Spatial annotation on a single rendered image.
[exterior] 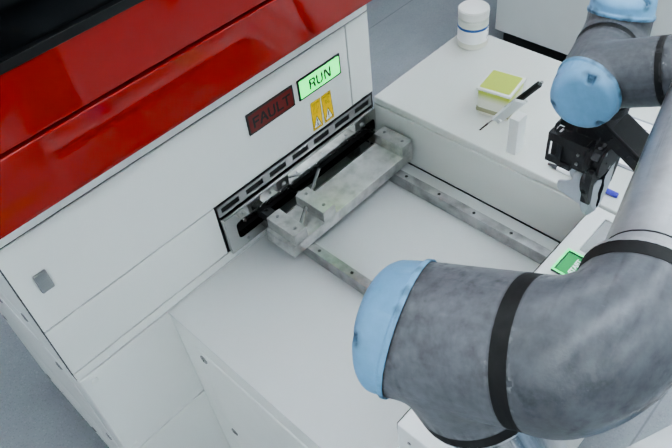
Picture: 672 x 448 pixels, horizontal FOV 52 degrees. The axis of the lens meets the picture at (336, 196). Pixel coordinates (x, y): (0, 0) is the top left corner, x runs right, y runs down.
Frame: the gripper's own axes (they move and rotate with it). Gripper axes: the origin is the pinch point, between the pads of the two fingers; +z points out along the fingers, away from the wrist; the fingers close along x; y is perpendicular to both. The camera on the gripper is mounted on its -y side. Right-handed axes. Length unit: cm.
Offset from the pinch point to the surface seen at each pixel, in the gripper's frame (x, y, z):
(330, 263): 19, 40, 26
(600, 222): -11.8, 2.5, 14.6
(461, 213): -8.0, 28.9, 26.4
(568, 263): 0.0, 1.9, 14.2
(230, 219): 28, 57, 17
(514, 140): -17.1, 23.8, 10.4
